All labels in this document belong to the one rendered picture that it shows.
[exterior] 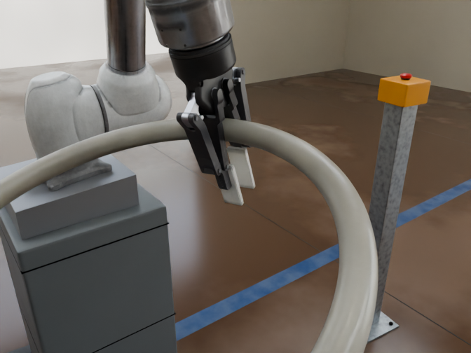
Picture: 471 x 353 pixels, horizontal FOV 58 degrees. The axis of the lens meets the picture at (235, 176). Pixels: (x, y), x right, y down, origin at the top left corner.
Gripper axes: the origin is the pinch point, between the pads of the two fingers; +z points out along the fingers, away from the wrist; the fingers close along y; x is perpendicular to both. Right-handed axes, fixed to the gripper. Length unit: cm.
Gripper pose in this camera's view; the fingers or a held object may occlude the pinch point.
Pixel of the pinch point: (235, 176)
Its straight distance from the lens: 60.7
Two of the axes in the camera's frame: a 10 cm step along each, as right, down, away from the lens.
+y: -4.7, 6.1, -6.4
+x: 8.6, 1.4, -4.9
